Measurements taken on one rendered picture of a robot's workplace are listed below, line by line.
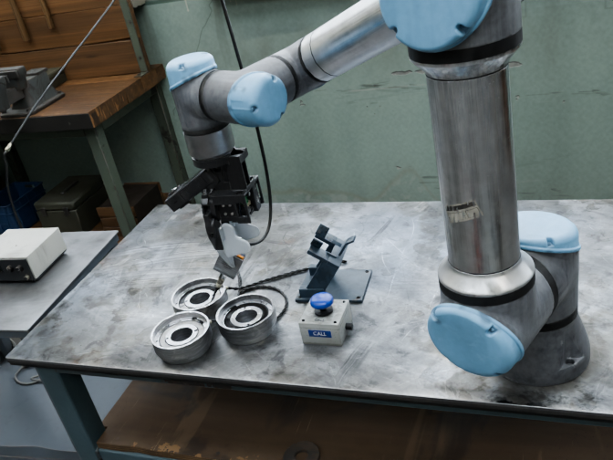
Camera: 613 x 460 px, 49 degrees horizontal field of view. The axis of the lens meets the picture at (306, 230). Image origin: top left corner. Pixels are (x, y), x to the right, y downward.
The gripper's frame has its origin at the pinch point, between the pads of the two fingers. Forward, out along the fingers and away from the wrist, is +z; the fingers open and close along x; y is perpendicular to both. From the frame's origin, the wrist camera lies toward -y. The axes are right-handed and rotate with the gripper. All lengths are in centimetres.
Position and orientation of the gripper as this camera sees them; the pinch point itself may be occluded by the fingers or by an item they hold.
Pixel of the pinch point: (231, 256)
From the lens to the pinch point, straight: 118.6
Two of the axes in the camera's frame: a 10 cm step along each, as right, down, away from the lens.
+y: 9.5, -0.2, -3.2
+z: 1.8, 8.6, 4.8
